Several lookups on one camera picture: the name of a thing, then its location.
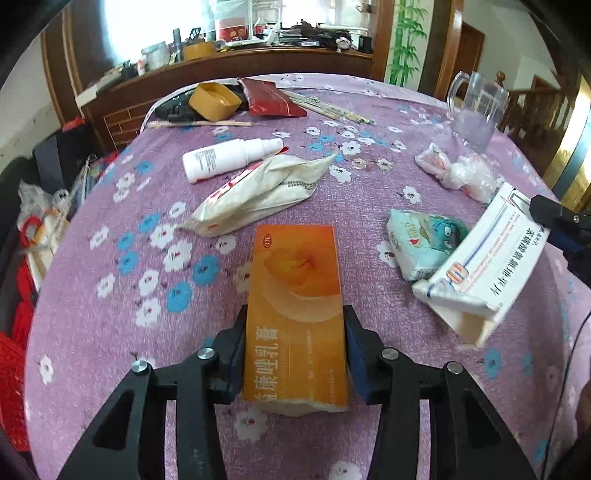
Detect brown wooden door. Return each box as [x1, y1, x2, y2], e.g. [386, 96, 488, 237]
[452, 23, 485, 86]

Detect red-printed plastic wrapper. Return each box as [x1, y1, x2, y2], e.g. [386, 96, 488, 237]
[414, 142, 455, 178]

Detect white tin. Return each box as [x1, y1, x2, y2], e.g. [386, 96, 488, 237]
[141, 42, 169, 71]

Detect white paper bag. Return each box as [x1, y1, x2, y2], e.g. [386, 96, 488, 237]
[178, 152, 339, 237]

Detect purple floral tablecloth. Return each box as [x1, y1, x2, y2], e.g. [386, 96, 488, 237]
[25, 74, 591, 480]

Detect tissue pack with cartoon print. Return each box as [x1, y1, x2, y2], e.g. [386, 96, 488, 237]
[385, 209, 468, 281]

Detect clear plastic bag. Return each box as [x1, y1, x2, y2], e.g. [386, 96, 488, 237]
[17, 181, 54, 222]

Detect yellow plastic bowl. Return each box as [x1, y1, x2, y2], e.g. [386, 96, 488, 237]
[188, 82, 242, 121]

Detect wooden brick-pattern counter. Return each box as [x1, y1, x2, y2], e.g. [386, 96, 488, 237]
[76, 48, 375, 151]

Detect black pouch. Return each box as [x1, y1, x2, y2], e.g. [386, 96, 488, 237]
[154, 95, 199, 121]

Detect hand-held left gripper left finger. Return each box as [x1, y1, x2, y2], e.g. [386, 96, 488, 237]
[58, 305, 247, 480]

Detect green bamboo wall sticker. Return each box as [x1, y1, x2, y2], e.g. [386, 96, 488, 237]
[387, 0, 430, 86]

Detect white medicine box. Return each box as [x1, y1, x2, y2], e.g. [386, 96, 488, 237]
[412, 181, 552, 348]

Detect paper-wrapped chopsticks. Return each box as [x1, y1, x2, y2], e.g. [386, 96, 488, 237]
[305, 95, 376, 125]
[281, 90, 345, 118]

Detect red and white box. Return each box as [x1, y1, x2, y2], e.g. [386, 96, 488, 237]
[218, 21, 252, 43]

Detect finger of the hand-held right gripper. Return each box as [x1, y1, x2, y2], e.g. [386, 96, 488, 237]
[530, 195, 591, 232]
[549, 230, 586, 256]

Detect wooden stair railing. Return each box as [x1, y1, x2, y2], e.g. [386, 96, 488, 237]
[496, 71, 568, 153]

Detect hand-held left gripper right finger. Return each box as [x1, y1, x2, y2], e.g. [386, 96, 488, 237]
[342, 305, 539, 480]

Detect orange medicine box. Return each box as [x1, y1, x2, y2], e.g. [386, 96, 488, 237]
[241, 224, 350, 416]

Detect white spray bottle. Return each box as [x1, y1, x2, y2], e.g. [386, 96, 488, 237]
[182, 137, 284, 184]

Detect clear plastic wrapper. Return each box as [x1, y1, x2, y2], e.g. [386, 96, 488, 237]
[441, 154, 498, 204]

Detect clear glass pitcher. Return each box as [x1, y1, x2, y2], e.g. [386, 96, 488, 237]
[447, 71, 510, 153]

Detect black cable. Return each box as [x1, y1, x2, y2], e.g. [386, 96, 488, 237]
[547, 309, 591, 446]

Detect red foil packet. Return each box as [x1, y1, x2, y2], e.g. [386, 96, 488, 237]
[238, 77, 308, 116]

